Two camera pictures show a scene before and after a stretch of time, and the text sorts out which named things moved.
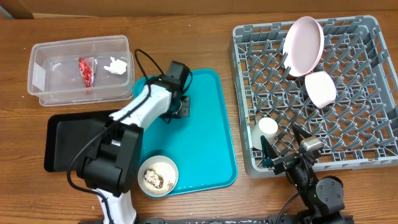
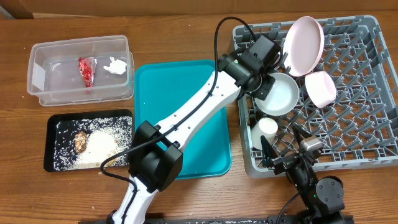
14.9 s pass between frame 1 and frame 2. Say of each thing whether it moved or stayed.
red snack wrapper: stayed
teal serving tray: moved
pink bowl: stayed
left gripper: moved
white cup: stayed
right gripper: stayed
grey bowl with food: moved
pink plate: stayed
